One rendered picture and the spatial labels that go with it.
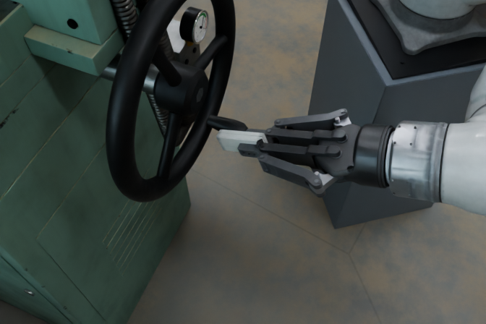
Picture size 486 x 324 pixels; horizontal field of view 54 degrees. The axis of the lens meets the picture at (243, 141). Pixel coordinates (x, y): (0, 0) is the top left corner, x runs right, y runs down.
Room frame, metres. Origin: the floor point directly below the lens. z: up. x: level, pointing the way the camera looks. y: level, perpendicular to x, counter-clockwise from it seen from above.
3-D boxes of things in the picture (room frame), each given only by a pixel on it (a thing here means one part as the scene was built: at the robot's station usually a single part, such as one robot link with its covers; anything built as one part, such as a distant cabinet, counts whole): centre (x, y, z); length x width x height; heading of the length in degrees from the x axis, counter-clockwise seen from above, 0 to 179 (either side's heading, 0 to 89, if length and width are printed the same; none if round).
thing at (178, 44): (0.71, 0.16, 0.58); 0.12 x 0.08 x 0.08; 67
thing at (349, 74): (0.76, -0.37, 0.30); 0.30 x 0.30 x 0.60; 14
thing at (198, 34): (0.68, 0.09, 0.65); 0.06 x 0.04 x 0.08; 157
